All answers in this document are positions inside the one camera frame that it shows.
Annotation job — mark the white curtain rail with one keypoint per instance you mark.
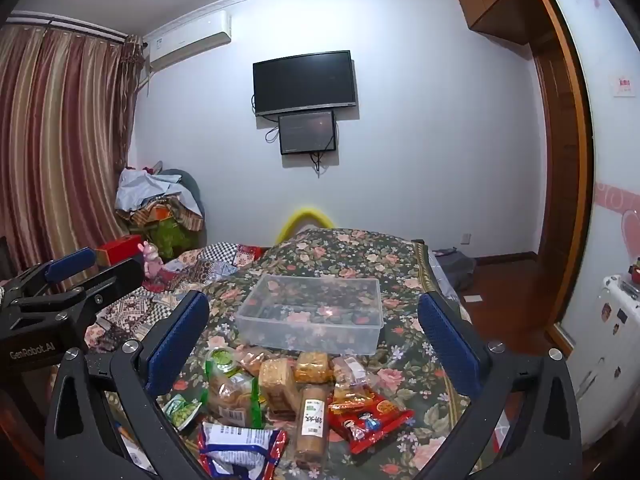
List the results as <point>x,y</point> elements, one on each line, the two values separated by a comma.
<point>65,25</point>

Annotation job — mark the orange foil snack packet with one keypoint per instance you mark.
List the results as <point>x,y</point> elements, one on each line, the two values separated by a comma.
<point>355,400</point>

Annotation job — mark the clear plastic storage box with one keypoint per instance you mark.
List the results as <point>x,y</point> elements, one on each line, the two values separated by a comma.
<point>310,342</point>

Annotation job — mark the patchwork quilt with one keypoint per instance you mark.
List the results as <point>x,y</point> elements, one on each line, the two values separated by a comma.
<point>220,260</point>

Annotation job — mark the dark green floral blanket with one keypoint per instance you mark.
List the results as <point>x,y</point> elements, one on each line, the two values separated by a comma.
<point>350,255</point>

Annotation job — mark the white wall socket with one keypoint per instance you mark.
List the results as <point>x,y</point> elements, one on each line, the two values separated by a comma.
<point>466,238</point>

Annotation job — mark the red box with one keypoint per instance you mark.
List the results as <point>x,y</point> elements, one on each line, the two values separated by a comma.
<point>120,247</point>

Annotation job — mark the white air conditioner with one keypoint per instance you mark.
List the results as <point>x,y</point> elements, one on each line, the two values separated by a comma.
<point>190,35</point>

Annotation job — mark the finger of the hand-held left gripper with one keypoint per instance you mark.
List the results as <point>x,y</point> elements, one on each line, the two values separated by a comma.
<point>117,280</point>
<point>70,265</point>

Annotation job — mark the tall biscuit packet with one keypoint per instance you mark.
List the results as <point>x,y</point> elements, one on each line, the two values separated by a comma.
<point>312,425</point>

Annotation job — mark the toasted bread slice packet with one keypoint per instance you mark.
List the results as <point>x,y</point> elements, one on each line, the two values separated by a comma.
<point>277,385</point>

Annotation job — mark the yellow hoop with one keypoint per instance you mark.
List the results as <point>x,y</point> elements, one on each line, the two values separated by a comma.
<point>287,220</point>

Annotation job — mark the green cloth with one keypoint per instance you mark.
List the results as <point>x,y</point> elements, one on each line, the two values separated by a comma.
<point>170,237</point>

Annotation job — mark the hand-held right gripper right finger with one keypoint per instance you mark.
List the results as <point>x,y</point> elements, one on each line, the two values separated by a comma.
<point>450,345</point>

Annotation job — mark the clear packet of orange snacks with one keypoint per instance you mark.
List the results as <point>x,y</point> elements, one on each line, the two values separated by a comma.
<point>350,375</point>

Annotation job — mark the red striped curtain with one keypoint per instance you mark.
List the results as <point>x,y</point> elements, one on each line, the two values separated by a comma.
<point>60,135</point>

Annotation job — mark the yellow grainy cracker packet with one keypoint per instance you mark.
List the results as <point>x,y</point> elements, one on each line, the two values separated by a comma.
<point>311,367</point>

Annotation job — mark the grey bag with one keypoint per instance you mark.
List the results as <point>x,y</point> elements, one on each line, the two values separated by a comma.
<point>457,267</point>

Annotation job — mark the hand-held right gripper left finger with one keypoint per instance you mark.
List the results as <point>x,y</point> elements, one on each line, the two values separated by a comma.
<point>177,345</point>

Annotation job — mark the small black monitor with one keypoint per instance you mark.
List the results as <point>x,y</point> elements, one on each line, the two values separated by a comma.
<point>306,132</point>

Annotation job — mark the red cartoon snack packet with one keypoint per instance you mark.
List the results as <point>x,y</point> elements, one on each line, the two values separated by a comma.
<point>372,425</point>

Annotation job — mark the large black television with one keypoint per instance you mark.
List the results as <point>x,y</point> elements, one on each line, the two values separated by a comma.
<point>305,80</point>

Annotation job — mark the white door with pink hearts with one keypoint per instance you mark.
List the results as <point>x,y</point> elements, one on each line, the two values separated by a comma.
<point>610,160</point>

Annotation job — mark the wooden wardrobe frame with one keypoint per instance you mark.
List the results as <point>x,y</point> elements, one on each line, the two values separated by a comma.
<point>565,160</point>

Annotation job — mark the blue white snack packet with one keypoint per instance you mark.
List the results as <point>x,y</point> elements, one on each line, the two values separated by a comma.
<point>235,450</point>

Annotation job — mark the pale grey cloth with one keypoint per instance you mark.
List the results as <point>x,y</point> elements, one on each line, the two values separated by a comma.
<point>142,185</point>

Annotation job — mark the small green pea packet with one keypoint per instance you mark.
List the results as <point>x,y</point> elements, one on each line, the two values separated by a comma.
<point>182,412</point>

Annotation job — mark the pink plush toy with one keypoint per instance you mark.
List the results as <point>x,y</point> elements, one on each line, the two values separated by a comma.
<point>150,262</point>

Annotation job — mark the clear bun packet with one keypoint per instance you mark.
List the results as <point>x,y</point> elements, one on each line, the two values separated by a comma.
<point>252,357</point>

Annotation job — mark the red white door sticker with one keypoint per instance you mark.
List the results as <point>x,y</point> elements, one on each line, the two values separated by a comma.
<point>625,85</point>

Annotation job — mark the patterned orange cloth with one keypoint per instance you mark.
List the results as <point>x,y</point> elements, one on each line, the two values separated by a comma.
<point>150,215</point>

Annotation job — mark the white paper sheet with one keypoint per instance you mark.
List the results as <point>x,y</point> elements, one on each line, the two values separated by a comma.
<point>472,298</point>

